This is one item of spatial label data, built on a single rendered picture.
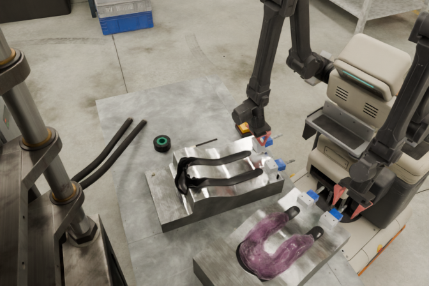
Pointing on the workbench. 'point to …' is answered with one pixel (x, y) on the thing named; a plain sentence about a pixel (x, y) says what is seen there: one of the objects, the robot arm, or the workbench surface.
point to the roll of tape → (162, 143)
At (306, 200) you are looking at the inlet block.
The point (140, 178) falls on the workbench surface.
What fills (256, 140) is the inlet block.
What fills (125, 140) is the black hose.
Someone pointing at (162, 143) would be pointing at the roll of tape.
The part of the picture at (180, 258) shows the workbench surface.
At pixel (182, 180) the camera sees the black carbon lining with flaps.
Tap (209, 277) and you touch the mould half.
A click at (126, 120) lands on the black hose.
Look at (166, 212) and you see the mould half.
